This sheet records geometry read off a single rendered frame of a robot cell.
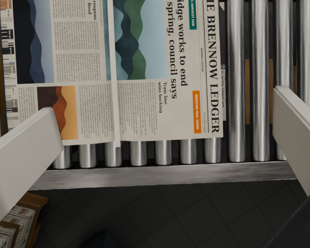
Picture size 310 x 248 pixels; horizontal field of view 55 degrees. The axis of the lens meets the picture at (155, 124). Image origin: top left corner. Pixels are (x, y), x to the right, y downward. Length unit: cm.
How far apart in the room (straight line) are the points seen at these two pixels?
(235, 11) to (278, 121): 68
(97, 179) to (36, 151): 61
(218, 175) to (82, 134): 40
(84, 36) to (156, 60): 13
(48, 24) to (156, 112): 23
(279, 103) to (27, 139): 13
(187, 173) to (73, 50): 42
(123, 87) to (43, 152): 36
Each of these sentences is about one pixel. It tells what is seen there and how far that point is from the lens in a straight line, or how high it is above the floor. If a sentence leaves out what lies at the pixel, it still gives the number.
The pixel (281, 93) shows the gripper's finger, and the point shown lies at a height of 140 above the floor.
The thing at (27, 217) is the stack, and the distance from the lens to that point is 143.
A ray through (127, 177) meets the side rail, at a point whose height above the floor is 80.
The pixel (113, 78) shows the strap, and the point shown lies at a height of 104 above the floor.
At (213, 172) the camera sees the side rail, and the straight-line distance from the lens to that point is 79.
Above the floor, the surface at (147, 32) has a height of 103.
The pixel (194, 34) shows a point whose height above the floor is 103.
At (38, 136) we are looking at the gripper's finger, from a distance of 18.
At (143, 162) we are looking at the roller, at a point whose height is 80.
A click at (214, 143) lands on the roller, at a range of 78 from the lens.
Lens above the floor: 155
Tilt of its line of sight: 85 degrees down
